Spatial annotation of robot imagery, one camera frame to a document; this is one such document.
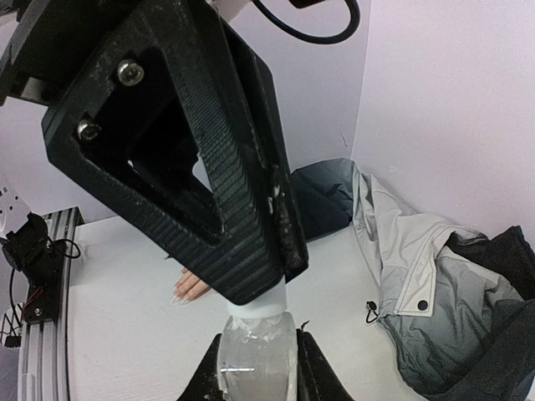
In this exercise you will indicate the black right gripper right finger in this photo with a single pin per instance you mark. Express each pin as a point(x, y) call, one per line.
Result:
point(316, 378)

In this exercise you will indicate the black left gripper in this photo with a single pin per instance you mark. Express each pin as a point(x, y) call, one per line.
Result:
point(86, 54)

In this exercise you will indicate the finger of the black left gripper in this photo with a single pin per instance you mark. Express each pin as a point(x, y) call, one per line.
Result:
point(254, 194)
point(157, 126)

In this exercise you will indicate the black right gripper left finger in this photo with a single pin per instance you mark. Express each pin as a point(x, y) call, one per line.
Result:
point(203, 385)

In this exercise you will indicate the clear nail polish bottle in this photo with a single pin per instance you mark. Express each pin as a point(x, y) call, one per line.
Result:
point(257, 359)

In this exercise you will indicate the mannequin hand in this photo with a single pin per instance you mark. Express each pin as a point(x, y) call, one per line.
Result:
point(188, 288)

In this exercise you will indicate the grey and black jacket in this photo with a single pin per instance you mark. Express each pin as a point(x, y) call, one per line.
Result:
point(457, 305)

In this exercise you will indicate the aluminium table front rail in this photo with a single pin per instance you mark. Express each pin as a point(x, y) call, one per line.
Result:
point(43, 365)

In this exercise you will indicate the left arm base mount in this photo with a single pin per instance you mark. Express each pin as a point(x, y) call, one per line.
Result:
point(31, 251)

